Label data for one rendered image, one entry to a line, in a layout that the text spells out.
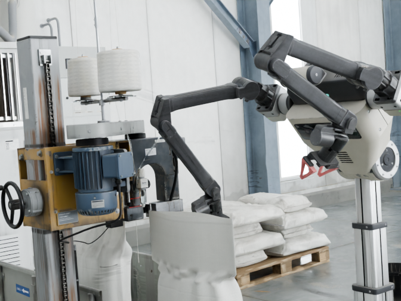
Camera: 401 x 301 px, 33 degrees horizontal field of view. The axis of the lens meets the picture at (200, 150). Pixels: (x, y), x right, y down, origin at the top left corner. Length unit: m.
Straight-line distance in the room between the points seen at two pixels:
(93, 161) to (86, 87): 0.41
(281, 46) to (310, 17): 7.83
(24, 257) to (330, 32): 6.15
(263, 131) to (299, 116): 5.99
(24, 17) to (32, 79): 3.38
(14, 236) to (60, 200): 2.95
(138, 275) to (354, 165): 1.38
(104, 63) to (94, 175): 0.42
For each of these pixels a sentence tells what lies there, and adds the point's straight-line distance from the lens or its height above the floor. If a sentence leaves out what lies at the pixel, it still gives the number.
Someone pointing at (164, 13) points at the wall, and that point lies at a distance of 8.05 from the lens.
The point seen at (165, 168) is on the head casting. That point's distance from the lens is 2.84.
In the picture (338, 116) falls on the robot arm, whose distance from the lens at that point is 2.23.
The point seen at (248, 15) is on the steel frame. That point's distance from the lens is 8.80.
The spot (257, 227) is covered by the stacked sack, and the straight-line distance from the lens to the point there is 5.69.
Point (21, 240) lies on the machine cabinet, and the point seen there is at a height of 0.52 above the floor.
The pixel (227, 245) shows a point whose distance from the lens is 2.41.
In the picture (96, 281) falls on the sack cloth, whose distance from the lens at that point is 3.07.
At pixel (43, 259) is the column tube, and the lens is 2.66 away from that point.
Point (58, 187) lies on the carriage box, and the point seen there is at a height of 1.19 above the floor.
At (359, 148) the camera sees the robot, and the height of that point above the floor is 1.26.
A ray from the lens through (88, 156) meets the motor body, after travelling 2.43.
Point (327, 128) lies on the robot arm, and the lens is 2.23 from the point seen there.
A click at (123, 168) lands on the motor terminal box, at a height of 1.25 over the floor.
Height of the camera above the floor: 1.42
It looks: 3 degrees down
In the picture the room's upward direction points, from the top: 4 degrees counter-clockwise
